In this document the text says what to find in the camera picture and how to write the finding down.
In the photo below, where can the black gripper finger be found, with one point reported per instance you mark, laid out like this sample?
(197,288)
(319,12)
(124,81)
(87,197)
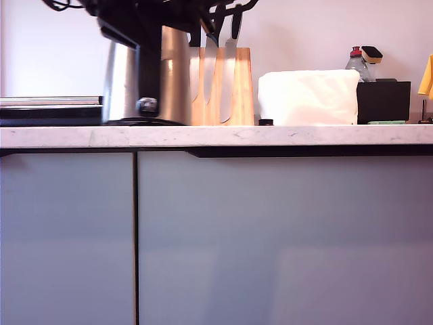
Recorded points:
(128,32)

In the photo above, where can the stainless steel electric kettle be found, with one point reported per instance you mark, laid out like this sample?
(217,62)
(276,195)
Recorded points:
(176,84)

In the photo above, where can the black round kettle base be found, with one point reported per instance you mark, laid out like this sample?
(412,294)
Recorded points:
(266,122)

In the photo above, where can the black flat countertop appliance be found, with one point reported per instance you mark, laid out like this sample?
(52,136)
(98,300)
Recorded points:
(50,116)

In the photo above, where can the wooden knife block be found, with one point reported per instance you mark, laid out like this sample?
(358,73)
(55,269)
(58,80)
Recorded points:
(243,94)

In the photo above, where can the grey cabinet door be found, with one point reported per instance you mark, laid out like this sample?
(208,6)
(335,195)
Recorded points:
(64,237)
(270,237)

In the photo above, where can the clear red-capped soap bottle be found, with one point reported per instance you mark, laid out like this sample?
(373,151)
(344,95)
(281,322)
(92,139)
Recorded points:
(358,69)

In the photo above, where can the black and tan dish sponge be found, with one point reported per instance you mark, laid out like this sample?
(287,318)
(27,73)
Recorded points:
(372,53)

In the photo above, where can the black sink caddy box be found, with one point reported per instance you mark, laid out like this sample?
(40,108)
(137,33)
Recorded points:
(384,101)

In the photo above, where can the green sponge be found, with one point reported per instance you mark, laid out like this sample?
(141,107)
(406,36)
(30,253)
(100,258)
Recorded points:
(385,122)

